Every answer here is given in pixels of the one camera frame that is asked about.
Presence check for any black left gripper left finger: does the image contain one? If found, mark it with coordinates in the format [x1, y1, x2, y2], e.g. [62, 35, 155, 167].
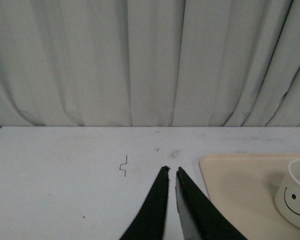
[121, 166, 170, 240]

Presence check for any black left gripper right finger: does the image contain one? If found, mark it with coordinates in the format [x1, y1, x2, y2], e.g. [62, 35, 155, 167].
[175, 167, 246, 240]

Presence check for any white smiley face mug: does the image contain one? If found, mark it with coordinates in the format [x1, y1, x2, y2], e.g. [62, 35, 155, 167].
[274, 158, 300, 229]

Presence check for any beige rectangular plastic tray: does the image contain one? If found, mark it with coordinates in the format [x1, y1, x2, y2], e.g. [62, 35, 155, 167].
[199, 153, 300, 240]

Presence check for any white pleated curtain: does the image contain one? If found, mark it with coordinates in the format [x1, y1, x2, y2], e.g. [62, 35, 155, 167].
[0, 0, 300, 128]

